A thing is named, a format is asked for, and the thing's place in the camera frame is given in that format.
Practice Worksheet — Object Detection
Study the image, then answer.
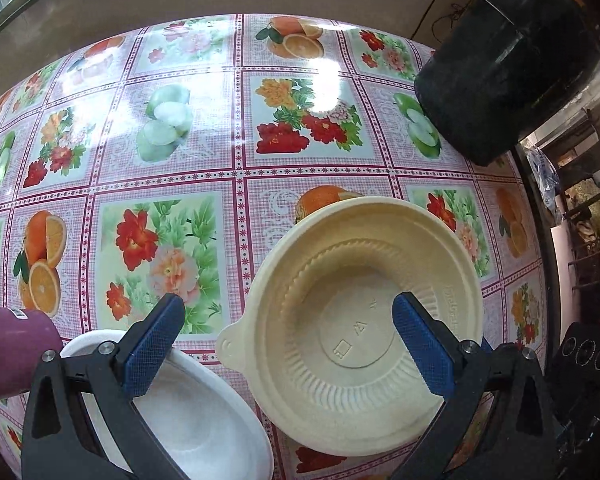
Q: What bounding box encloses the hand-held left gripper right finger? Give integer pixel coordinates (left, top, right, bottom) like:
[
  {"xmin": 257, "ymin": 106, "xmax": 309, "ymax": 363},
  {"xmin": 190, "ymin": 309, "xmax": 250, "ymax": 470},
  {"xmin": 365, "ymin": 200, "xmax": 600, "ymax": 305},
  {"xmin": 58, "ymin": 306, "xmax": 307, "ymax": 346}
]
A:
[{"xmin": 391, "ymin": 291, "xmax": 563, "ymax": 480}]

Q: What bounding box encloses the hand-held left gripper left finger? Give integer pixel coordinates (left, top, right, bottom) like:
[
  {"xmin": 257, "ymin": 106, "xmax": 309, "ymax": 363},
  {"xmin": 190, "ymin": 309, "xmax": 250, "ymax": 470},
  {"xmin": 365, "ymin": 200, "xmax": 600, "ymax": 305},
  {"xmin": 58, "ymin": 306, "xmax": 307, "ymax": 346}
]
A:
[{"xmin": 22, "ymin": 293, "xmax": 196, "ymax": 480}]

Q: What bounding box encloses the large cream bowl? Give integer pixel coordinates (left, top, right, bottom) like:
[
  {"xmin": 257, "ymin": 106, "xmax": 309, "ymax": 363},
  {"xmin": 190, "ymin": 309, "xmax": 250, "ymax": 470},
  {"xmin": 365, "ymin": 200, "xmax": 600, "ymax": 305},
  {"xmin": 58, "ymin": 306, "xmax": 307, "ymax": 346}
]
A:
[{"xmin": 216, "ymin": 196, "xmax": 485, "ymax": 457}]

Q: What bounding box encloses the shallow white bowl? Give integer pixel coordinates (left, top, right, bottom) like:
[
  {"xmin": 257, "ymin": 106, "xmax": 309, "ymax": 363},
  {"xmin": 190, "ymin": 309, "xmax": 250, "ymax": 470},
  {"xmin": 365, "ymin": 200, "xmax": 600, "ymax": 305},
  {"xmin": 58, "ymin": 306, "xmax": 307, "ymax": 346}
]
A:
[{"xmin": 60, "ymin": 329, "xmax": 274, "ymax": 480}]

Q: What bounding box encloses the dark wooden chair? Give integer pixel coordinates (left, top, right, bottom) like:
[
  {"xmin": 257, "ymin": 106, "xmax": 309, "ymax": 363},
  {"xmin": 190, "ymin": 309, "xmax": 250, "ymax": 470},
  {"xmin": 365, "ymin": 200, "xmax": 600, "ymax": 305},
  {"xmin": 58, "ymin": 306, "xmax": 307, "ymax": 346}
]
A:
[{"xmin": 560, "ymin": 107, "xmax": 600, "ymax": 321}]

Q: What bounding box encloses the purple thermos bottle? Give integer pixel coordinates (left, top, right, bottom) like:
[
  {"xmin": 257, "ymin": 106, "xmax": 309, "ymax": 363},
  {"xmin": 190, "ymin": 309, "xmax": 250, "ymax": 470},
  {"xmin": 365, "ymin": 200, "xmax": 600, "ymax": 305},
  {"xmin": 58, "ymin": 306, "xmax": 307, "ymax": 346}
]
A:
[{"xmin": 0, "ymin": 305, "xmax": 64, "ymax": 404}]

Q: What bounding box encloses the floral fruit print tablecloth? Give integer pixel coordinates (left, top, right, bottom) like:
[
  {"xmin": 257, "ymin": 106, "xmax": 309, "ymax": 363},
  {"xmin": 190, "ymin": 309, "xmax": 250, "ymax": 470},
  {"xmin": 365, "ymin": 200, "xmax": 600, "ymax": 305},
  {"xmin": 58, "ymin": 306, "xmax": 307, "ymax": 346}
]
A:
[{"xmin": 0, "ymin": 12, "xmax": 557, "ymax": 480}]

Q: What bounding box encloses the blue printed plastic bag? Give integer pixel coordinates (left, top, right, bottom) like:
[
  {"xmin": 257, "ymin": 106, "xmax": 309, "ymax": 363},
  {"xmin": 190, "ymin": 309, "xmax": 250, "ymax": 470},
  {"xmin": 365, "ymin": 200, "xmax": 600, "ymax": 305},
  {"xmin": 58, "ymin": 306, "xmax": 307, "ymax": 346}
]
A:
[{"xmin": 525, "ymin": 145, "xmax": 565, "ymax": 226}]

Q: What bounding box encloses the black canister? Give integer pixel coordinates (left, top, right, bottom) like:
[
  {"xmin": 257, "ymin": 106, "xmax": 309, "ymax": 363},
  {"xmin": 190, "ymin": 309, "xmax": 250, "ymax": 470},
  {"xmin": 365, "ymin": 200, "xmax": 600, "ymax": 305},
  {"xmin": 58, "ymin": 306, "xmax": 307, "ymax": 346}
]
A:
[{"xmin": 414, "ymin": 0, "xmax": 600, "ymax": 167}]

